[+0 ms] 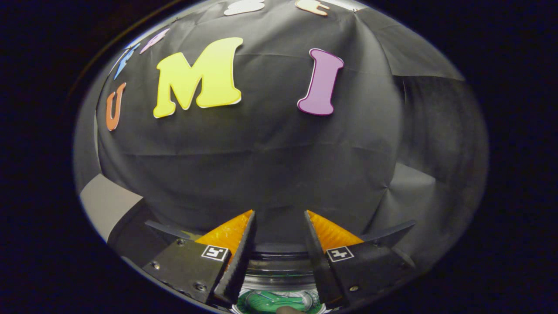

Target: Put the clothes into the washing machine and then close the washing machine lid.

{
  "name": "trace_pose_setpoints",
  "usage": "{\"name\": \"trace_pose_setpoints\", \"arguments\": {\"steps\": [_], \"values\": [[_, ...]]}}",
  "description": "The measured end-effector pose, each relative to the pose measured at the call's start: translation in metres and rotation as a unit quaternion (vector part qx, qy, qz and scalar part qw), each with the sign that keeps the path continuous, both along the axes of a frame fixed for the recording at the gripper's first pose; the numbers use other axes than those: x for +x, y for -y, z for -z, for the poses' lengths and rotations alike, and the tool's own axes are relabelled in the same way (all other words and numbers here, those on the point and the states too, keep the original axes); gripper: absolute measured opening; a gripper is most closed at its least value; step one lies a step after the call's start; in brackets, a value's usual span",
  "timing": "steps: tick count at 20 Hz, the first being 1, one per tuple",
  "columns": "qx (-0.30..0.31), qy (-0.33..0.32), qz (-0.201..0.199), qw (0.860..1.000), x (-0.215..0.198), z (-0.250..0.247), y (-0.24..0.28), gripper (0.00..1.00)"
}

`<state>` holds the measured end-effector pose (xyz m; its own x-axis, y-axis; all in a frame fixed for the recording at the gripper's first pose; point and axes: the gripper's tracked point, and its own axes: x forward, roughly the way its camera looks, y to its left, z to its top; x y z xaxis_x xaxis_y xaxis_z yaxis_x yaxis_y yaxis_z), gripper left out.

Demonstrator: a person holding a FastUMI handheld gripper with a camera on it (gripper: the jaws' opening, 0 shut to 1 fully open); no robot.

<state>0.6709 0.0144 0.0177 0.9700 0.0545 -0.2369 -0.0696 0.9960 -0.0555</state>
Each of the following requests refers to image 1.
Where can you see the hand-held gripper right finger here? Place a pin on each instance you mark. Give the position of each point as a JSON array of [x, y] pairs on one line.
[[320, 270]]

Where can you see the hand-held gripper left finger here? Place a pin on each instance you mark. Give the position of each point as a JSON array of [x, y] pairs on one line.
[[239, 266]]

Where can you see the grey washing machine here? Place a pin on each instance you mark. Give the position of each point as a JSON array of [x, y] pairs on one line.
[[279, 279]]

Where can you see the green polo shirt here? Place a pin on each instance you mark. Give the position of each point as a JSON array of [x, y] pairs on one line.
[[270, 301]]

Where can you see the dark transparent washing machine lid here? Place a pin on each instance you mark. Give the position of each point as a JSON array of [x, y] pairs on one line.
[[388, 233]]

